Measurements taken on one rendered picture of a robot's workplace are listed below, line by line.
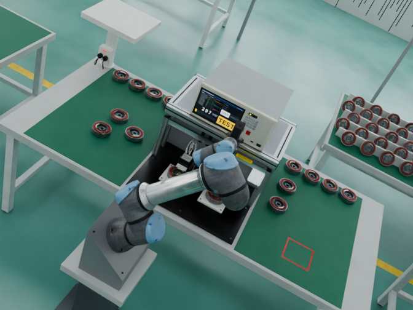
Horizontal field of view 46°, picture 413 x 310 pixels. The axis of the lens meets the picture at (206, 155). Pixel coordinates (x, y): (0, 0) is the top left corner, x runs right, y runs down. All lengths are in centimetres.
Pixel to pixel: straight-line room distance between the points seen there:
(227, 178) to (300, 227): 114
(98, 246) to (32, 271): 110
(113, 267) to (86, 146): 89
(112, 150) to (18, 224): 88
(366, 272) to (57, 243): 187
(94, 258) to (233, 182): 71
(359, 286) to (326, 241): 30
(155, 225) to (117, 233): 18
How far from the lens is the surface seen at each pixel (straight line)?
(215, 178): 177
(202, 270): 335
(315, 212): 298
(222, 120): 254
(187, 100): 269
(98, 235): 207
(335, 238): 292
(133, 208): 195
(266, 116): 245
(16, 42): 351
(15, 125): 283
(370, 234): 311
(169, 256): 333
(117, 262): 213
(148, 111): 314
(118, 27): 298
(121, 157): 275
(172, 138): 289
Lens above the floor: 260
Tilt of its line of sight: 39 degrees down
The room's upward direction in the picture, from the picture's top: 23 degrees clockwise
